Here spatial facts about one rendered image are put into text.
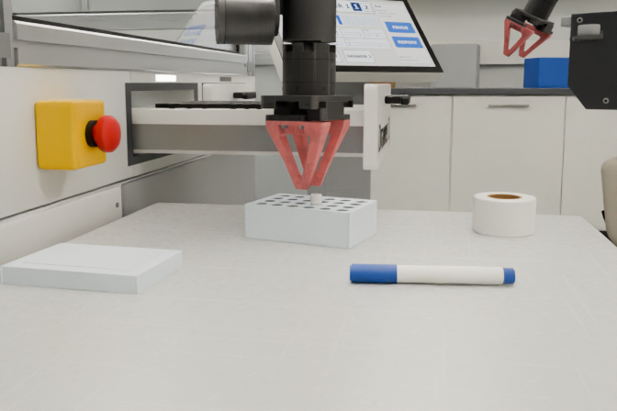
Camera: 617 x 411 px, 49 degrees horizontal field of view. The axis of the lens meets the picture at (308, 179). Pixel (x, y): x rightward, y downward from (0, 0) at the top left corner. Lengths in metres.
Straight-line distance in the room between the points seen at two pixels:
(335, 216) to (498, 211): 0.19
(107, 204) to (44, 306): 0.36
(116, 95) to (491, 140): 3.24
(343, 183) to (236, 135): 1.14
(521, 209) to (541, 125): 3.26
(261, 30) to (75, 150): 0.23
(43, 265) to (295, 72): 0.31
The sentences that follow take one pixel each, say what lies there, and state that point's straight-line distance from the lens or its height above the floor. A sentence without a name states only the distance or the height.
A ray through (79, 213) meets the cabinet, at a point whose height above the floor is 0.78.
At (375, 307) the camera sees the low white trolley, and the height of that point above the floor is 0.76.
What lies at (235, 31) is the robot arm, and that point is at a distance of 0.71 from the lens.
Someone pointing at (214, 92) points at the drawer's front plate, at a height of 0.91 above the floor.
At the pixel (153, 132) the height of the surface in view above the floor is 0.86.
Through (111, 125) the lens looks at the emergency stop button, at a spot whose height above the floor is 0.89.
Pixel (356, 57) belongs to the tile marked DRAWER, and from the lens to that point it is 1.95.
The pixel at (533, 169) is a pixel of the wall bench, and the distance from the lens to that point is 4.06.
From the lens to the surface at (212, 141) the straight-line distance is 0.93.
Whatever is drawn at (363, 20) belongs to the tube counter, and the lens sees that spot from 2.08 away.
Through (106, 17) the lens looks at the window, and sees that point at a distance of 0.96.
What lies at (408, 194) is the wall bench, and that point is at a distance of 4.01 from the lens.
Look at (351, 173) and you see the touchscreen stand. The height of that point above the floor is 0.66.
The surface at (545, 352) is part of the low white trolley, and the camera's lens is 0.47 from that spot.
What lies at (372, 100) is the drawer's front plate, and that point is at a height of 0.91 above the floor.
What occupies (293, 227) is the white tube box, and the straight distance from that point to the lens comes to 0.73.
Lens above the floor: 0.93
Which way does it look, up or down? 8 degrees down
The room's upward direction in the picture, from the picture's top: straight up
